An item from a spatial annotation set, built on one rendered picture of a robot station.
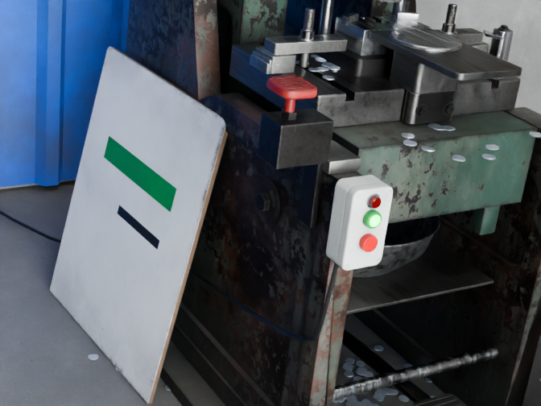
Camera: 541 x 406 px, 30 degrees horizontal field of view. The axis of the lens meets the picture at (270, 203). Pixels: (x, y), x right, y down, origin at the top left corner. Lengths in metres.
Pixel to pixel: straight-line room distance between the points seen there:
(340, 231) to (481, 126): 0.40
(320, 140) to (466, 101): 0.40
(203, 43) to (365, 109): 0.39
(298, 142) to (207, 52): 0.48
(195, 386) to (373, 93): 0.72
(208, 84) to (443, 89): 0.46
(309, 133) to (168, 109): 0.55
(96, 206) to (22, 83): 0.68
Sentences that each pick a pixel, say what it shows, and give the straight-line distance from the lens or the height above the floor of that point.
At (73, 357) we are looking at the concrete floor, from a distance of 2.19.
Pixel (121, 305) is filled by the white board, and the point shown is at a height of 0.12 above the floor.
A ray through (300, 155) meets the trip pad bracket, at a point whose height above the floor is 0.65.
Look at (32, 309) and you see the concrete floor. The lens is 2.36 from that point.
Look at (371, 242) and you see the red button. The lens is 1.54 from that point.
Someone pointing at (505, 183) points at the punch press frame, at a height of 0.54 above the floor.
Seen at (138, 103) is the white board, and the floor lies 0.51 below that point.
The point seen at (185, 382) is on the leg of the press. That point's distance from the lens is 2.08.
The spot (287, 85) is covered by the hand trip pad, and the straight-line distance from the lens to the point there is 1.49.
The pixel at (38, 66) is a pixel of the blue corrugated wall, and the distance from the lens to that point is 2.82.
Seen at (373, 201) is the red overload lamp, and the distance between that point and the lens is 1.51.
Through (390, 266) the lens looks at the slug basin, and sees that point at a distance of 1.90.
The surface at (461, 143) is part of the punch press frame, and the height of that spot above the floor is 0.63.
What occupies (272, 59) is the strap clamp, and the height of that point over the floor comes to 0.73.
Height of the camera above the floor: 1.20
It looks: 24 degrees down
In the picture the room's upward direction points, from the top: 7 degrees clockwise
